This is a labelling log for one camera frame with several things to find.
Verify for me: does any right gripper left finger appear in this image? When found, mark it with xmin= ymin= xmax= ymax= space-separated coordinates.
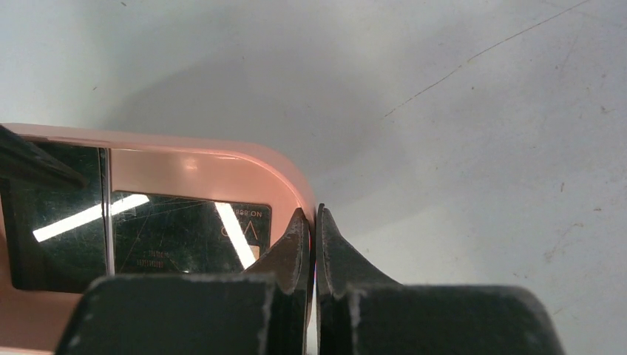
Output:
xmin=55 ymin=209 xmax=311 ymax=354

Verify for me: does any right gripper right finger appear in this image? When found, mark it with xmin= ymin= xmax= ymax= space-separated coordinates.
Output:
xmin=316 ymin=205 xmax=563 ymax=354

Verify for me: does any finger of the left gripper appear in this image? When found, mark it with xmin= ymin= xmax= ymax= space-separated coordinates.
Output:
xmin=1 ymin=125 xmax=88 ymax=189

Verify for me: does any pink oval tray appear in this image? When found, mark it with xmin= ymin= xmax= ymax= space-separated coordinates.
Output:
xmin=1 ymin=124 xmax=316 ymax=354

